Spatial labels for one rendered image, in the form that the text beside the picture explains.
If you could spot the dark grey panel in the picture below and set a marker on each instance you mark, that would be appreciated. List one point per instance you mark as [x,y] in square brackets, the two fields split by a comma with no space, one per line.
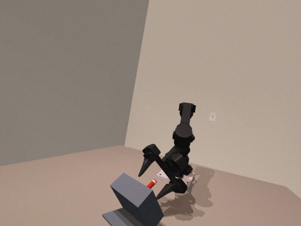
[139,204]

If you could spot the red cylindrical peg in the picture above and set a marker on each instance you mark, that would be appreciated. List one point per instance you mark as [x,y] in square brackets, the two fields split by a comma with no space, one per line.
[151,184]

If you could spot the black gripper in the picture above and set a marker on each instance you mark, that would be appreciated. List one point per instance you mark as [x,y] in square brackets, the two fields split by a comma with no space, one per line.
[151,154]

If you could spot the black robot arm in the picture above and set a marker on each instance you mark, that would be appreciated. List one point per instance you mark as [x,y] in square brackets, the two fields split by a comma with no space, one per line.
[182,136]

